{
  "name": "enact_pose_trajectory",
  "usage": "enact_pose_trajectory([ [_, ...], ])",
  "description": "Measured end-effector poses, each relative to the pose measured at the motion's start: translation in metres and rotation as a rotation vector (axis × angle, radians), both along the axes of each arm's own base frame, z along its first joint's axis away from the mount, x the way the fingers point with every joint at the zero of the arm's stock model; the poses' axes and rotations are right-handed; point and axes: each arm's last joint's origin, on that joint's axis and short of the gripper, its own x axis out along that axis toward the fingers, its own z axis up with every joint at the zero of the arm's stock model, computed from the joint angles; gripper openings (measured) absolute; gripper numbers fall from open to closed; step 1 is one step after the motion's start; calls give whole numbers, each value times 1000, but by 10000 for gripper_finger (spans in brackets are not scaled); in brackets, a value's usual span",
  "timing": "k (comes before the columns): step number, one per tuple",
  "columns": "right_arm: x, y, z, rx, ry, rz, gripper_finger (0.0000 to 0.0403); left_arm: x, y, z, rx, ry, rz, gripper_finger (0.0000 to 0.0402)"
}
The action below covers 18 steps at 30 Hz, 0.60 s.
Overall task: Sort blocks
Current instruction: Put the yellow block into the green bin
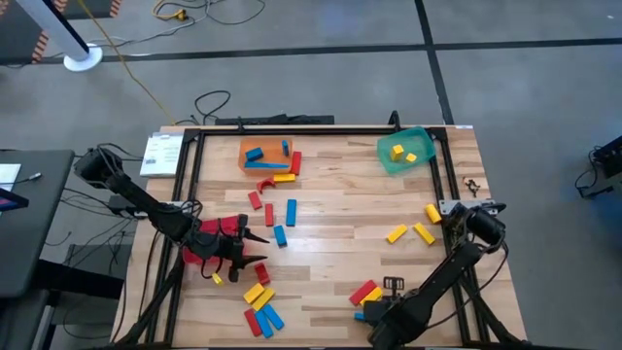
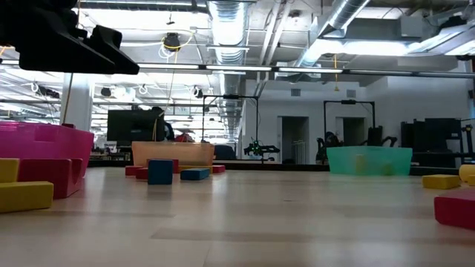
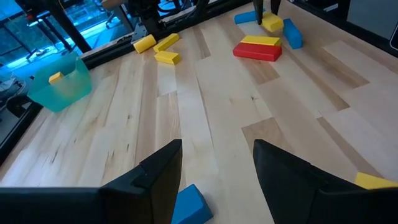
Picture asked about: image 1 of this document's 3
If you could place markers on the black power strip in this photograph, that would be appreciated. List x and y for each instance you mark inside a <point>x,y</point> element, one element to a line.
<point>301,119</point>

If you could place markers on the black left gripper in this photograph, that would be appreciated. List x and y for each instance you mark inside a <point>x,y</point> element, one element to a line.
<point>218,248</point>

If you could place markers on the orange translucent plastic bin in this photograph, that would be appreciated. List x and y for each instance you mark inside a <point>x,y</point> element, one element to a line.
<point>272,156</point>

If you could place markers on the white paper sheet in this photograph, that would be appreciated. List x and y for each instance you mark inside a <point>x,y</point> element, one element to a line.
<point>9,175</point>

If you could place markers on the teal translucent plastic bin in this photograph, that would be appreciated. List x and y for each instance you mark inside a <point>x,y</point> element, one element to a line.
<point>405,165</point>

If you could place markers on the black aluminium table frame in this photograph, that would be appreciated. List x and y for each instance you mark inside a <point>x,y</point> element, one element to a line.
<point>316,131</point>

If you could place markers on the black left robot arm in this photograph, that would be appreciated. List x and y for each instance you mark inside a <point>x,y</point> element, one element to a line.
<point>146,203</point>

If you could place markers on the long red block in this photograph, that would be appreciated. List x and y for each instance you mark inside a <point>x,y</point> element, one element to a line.
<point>296,163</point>

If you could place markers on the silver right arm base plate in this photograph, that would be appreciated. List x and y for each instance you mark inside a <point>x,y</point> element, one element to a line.
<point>449,205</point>

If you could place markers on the red plastic bin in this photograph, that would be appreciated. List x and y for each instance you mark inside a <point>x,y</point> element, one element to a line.
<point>214,225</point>

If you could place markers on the white booklet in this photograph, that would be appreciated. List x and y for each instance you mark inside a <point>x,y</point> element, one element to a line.
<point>162,153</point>

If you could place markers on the yellow cylinder block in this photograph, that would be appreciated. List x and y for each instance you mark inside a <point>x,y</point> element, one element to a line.
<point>433,214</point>

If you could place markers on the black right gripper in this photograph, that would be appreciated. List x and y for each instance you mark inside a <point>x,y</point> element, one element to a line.
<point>384,316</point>

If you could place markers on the hazard-striped dark platform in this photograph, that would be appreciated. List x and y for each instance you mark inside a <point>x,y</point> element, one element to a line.
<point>92,7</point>
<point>14,39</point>

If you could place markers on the short thick blue block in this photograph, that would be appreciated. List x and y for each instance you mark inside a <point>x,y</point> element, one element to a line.
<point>280,235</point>

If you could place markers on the dark tablet screen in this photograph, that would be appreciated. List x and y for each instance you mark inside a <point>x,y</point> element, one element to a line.
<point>10,200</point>

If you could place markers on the black desk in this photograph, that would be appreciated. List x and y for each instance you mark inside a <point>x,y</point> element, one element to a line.
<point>34,233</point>

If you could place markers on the small yellow cube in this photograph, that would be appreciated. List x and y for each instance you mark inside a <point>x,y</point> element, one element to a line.
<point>411,157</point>

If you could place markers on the long blue block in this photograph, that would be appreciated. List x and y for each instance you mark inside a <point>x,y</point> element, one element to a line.
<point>291,212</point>
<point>257,165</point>

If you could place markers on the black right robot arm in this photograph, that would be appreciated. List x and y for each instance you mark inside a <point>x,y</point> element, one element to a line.
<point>447,273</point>

